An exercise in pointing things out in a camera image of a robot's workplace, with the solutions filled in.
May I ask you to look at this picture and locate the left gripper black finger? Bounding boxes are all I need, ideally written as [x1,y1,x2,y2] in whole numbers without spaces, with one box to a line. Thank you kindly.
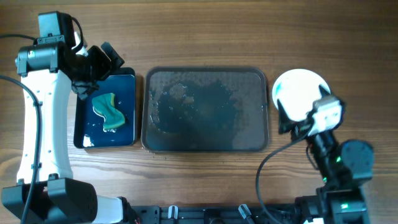
[100,42,124,73]
[72,80,99,100]

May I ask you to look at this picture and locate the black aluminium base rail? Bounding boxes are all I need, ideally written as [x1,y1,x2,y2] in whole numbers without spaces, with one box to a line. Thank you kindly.
[132,203,308,224]

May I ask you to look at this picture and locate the dark brown serving tray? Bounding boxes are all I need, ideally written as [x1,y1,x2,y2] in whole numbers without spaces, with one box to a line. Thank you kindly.
[141,66,270,153]

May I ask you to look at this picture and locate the green yellow sponge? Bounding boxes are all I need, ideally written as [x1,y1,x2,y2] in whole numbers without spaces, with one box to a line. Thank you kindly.
[91,93,126,130]

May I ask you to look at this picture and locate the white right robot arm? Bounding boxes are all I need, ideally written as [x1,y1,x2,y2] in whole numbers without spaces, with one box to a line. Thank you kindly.
[277,85,374,223]

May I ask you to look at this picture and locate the white plate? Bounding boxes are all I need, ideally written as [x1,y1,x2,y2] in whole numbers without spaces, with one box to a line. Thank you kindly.
[272,68,330,121]

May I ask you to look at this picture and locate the black tub of blue water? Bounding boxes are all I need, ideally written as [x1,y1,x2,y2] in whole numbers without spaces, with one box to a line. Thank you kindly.
[73,68,137,149]

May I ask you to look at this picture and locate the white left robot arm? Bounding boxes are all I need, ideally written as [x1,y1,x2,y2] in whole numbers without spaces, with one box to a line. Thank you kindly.
[1,42,134,223]

